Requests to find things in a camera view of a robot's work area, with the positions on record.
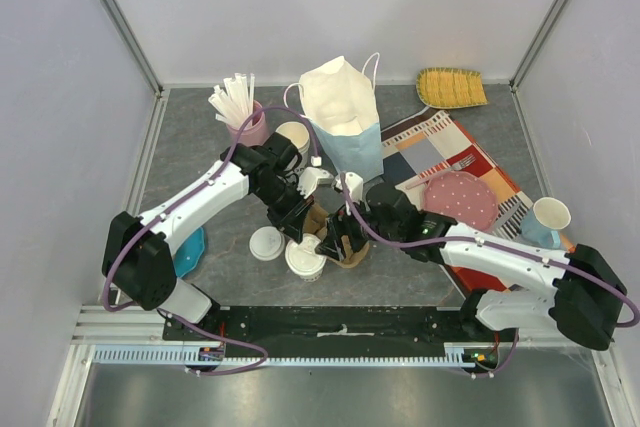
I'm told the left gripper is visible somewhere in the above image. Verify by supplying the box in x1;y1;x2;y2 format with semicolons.
254;178;316;245

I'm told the brown cardboard cup carrier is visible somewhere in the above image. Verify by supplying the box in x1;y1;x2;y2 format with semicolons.
303;203;370;268

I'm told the blue white paper bag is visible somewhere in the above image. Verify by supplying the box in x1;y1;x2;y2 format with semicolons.
289;52;384;182

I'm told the white paper coffee cup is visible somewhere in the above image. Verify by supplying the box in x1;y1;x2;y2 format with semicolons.
291;263;324;282

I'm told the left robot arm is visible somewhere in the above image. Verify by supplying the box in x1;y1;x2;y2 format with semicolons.
102;134;312;340

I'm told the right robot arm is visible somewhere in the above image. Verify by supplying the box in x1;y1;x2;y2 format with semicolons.
317;174;639;351

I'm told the white plastic cup lid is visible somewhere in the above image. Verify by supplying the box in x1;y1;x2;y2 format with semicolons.
249;226;286;262

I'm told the stack of paper cups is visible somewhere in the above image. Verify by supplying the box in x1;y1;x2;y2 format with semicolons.
276;122;310;174

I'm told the pink straw holder cup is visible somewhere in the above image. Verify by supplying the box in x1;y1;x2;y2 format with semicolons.
226;100;270;147

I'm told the blue dotted plate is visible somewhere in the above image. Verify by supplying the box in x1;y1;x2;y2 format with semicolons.
173;227;206;278

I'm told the colourful patchwork placemat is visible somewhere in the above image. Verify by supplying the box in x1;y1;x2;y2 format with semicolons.
379;109;581;294

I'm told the pink dotted plate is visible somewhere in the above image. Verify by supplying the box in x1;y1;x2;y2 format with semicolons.
422;171;499;231

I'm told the bundle of wrapped straws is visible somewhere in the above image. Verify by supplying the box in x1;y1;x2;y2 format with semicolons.
208;73;255;130

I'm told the yellow woven basket tray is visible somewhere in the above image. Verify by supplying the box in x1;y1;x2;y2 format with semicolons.
416;67;488;110

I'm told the light blue mug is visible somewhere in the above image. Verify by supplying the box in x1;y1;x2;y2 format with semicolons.
520;197;571;249

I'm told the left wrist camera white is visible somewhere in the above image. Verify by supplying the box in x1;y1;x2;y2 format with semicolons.
297;167;335;198

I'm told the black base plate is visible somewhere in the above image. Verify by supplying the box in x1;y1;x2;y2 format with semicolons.
162;304;521;359

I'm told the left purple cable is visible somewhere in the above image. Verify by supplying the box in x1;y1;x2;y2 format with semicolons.
102;105;326;377

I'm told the pink handled fork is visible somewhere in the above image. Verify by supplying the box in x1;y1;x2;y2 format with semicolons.
406;154;476;189

